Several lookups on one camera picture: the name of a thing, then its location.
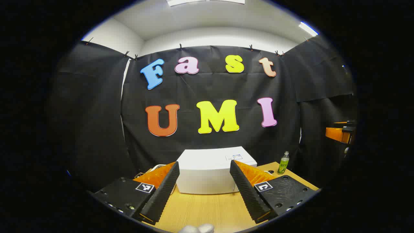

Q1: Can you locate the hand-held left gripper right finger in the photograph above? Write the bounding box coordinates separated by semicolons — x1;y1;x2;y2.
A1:
229;159;321;224

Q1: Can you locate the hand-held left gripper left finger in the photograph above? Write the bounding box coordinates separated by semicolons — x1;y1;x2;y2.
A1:
92;161;180;226

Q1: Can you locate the white microwave oven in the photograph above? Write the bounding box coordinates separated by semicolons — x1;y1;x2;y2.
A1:
176;146;258;195

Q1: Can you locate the green drink bottle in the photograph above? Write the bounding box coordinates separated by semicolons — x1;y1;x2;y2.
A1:
278;151;290;175

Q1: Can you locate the ceiling light panel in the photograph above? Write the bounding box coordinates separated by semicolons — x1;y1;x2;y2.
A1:
167;0;245;7
298;21;319;37

